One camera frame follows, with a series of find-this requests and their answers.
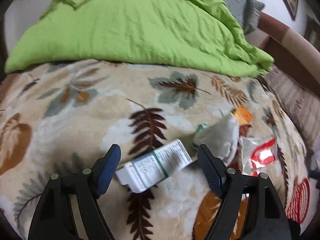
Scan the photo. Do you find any striped floral pillow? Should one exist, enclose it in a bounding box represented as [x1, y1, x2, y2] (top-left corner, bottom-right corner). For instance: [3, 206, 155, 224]
[262, 65, 320, 151]

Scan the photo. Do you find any red plastic mesh basket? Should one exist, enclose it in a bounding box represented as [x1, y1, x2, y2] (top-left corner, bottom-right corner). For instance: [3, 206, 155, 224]
[286, 178, 310, 224]

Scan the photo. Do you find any green quilt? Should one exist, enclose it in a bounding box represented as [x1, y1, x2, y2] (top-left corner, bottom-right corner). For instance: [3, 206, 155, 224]
[5, 0, 274, 77]

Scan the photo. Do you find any white sock green cuff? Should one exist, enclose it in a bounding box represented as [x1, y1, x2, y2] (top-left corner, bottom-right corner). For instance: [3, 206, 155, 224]
[191, 113, 240, 166]

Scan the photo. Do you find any brown upholstered headboard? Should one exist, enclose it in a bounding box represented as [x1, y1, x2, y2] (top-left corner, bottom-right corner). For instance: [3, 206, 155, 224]
[246, 12, 320, 96]

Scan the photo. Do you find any grey quilted pillow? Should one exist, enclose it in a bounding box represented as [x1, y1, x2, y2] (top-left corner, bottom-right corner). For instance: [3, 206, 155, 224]
[223, 0, 265, 35]

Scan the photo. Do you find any white blue medicine box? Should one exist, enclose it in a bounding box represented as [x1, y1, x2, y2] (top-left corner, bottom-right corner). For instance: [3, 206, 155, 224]
[116, 140, 193, 193]

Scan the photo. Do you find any red white plastic bag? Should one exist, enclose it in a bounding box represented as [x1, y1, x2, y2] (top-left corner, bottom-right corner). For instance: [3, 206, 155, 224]
[228, 137, 277, 177]

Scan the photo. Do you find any orange medicine box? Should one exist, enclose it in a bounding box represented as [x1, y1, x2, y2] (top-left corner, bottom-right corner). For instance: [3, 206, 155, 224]
[232, 105, 253, 126]

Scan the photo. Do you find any leaf pattern blanket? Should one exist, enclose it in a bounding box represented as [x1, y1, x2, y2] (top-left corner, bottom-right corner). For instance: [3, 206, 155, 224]
[1, 60, 317, 239]

